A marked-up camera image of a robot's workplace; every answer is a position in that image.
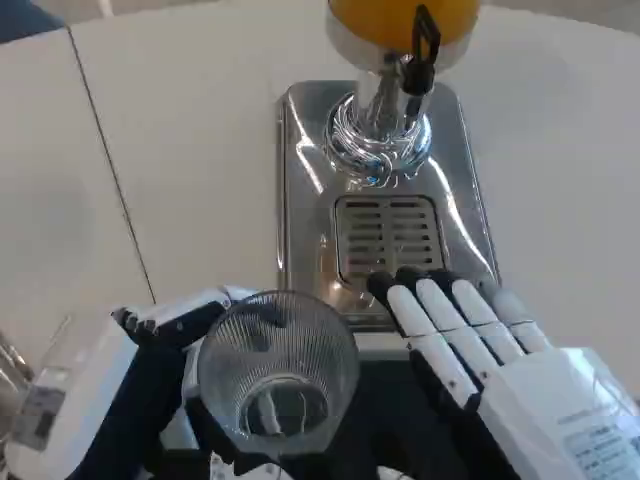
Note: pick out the orange juice drink dispenser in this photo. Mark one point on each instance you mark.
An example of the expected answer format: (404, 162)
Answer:
(370, 25)

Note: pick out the black dispenser tap lever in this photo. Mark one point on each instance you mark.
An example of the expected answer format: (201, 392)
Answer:
(425, 35)

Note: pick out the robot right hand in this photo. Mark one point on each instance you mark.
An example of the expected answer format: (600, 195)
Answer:
(530, 395)

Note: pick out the steel drip tray base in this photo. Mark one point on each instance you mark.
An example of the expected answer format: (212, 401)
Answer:
(305, 240)

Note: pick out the dark blue object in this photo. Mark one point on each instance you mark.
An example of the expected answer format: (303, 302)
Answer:
(25, 12)

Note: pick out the clear ribbed glass cup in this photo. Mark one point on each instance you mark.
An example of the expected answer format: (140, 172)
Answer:
(300, 340)

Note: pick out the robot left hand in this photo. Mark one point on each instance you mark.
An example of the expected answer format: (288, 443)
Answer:
(90, 370)

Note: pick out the slotted steel drip grid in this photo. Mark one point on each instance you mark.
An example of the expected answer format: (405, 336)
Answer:
(387, 235)

